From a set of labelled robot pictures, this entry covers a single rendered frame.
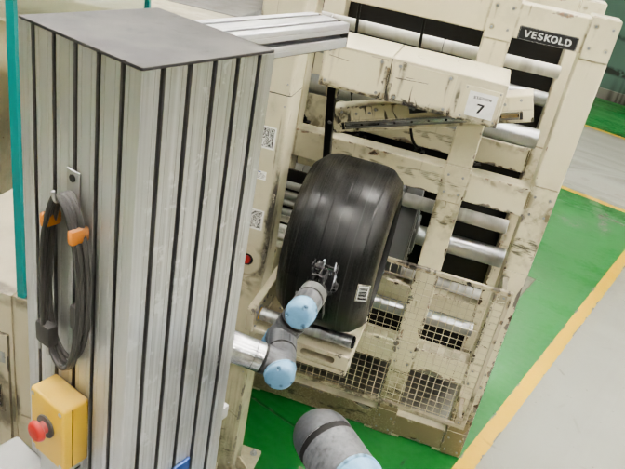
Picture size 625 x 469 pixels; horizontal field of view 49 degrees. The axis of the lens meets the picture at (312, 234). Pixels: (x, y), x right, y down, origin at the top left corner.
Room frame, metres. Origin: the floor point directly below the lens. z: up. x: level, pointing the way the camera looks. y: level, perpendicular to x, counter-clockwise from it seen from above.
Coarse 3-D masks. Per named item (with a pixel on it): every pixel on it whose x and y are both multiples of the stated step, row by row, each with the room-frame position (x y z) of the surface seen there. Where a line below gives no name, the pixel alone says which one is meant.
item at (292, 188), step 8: (288, 168) 2.54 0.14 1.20; (288, 176) 2.54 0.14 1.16; (296, 176) 2.53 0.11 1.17; (304, 176) 2.53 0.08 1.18; (288, 184) 2.41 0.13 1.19; (296, 184) 2.41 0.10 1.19; (288, 192) 2.41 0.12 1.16; (296, 192) 2.53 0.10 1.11; (288, 200) 2.41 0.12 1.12; (288, 208) 2.41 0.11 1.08; (288, 216) 2.40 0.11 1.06; (280, 224) 2.41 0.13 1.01; (280, 232) 2.42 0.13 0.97; (280, 240) 2.41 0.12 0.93
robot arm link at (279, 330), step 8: (280, 320) 1.43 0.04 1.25; (272, 328) 1.43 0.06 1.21; (280, 328) 1.42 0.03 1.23; (288, 328) 1.41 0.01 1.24; (264, 336) 1.44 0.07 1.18; (272, 336) 1.40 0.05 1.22; (280, 336) 1.39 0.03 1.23; (288, 336) 1.40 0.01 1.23; (296, 336) 1.42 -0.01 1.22; (296, 344) 1.39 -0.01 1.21
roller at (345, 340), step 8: (264, 312) 1.92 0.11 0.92; (272, 312) 1.93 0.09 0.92; (264, 320) 1.91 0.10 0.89; (272, 320) 1.91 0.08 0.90; (312, 328) 1.89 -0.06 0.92; (320, 328) 1.89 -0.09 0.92; (328, 328) 1.89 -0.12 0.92; (312, 336) 1.88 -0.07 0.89; (320, 336) 1.87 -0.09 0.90; (328, 336) 1.87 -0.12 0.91; (336, 336) 1.87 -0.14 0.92; (344, 336) 1.87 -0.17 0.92; (352, 336) 1.88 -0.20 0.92; (344, 344) 1.86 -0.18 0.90; (352, 344) 1.85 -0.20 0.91
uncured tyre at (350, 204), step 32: (320, 160) 2.06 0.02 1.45; (352, 160) 2.06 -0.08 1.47; (320, 192) 1.89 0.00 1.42; (352, 192) 1.89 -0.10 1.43; (384, 192) 1.92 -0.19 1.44; (288, 224) 1.85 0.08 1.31; (320, 224) 1.81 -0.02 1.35; (352, 224) 1.81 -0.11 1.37; (384, 224) 1.84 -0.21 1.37; (288, 256) 1.79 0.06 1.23; (320, 256) 1.77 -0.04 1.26; (352, 256) 1.76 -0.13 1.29; (384, 256) 2.18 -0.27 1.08; (288, 288) 1.78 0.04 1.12; (352, 288) 1.74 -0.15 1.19; (320, 320) 1.80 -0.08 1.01; (352, 320) 1.78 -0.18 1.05
